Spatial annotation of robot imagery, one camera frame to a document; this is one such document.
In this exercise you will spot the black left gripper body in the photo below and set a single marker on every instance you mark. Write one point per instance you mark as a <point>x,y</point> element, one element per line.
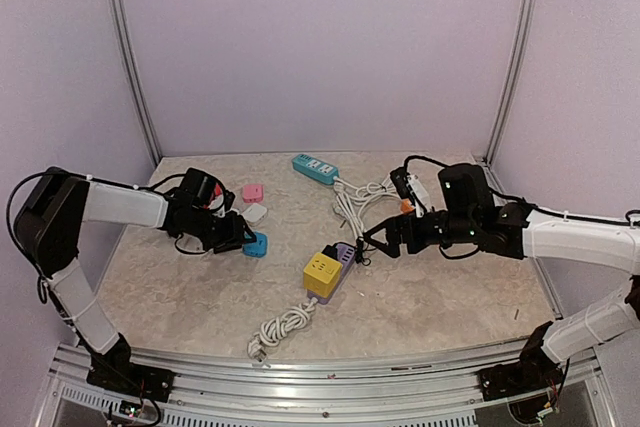
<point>220,236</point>

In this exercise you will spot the yellow black plug adapter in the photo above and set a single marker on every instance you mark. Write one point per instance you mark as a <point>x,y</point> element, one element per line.
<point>321,275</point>

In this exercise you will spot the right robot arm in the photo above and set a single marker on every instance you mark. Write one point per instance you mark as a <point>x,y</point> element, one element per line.
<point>518,229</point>

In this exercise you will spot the aluminium corner post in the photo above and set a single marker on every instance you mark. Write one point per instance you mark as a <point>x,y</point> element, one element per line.
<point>514,67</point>
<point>133,79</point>

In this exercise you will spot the orange power strip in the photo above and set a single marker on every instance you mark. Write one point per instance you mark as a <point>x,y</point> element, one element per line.
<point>407,206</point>

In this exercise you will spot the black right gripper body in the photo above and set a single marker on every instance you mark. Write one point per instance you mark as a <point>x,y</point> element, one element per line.
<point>418,240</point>

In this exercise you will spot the left aluminium corner post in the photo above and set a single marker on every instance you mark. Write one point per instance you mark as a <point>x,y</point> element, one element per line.
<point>133,79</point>

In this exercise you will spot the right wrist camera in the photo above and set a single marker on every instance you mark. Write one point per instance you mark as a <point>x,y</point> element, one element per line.
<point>410,189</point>

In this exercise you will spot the pink plug adapter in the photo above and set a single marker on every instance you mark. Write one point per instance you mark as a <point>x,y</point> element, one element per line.
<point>252,193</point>

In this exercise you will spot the purple power strip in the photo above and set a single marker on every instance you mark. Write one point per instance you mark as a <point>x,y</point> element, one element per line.
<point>344,253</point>

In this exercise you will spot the white plug adapter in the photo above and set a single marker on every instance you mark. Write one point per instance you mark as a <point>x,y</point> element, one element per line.
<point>254,214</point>

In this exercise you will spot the right aluminium corner post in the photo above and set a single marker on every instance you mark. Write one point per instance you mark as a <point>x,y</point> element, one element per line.
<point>514,67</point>

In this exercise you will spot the light blue small adapter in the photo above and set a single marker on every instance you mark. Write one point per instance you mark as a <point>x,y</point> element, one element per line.
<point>258,248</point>

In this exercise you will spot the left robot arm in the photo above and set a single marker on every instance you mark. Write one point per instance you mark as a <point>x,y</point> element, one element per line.
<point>47,230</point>

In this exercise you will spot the aluminium front frame rail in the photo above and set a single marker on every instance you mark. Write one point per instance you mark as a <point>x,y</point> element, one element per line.
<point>405,390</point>

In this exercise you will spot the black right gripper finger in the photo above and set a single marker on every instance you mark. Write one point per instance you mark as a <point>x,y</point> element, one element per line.
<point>390,248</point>
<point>387,227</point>

